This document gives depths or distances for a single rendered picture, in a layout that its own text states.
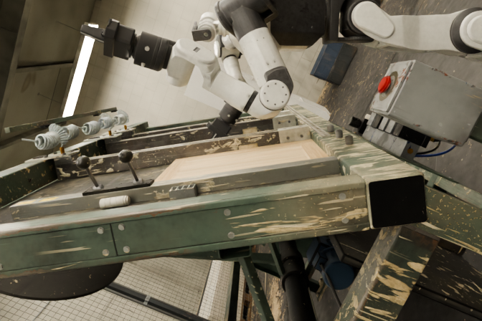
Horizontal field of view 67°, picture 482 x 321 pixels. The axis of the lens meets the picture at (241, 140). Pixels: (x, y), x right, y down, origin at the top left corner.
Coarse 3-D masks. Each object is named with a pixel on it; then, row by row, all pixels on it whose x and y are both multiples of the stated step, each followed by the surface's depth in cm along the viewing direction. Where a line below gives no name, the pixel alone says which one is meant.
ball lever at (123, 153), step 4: (120, 152) 98; (124, 152) 98; (128, 152) 98; (120, 156) 97; (124, 156) 97; (128, 156) 98; (132, 156) 99; (120, 160) 98; (124, 160) 98; (128, 160) 98; (128, 164) 100; (132, 168) 102; (132, 172) 102; (136, 176) 104; (136, 180) 104; (140, 180) 105
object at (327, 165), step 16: (304, 160) 104; (320, 160) 101; (336, 160) 100; (192, 176) 107; (208, 176) 104; (224, 176) 102; (240, 176) 102; (256, 176) 102; (272, 176) 101; (288, 176) 101; (304, 176) 101; (112, 192) 104; (128, 192) 104; (144, 192) 103; (160, 192) 103; (16, 208) 106; (32, 208) 105; (48, 208) 105; (64, 208) 105; (80, 208) 105
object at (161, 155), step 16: (288, 128) 149; (304, 128) 148; (64, 144) 155; (176, 144) 156; (192, 144) 150; (208, 144) 150; (224, 144) 150; (240, 144) 150; (272, 144) 149; (32, 160) 152; (64, 160) 154; (96, 160) 153; (112, 160) 153; (144, 160) 152; (160, 160) 152; (64, 176) 155; (80, 176) 154
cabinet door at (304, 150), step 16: (288, 144) 144; (304, 144) 139; (176, 160) 147; (192, 160) 144; (208, 160) 139; (224, 160) 134; (240, 160) 130; (256, 160) 125; (272, 160) 122; (288, 160) 118; (160, 176) 123; (176, 176) 121
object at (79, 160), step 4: (80, 156) 99; (84, 156) 99; (76, 160) 99; (80, 160) 98; (84, 160) 98; (88, 160) 99; (76, 164) 99; (80, 164) 98; (84, 164) 98; (88, 164) 99; (80, 168) 99; (84, 168) 99; (88, 168) 101; (88, 172) 102; (92, 176) 103; (92, 180) 103; (96, 184) 105; (100, 184) 106; (96, 188) 105; (100, 188) 105
